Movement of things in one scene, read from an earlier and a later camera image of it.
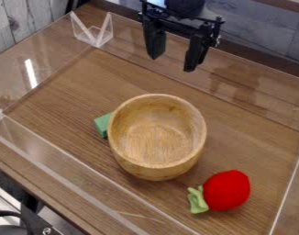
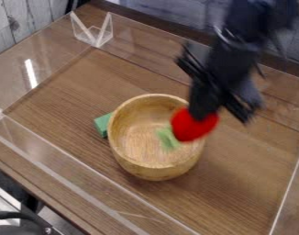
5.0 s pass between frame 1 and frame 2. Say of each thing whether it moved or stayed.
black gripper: moved
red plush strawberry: moved
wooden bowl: stayed
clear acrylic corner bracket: stayed
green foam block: stayed
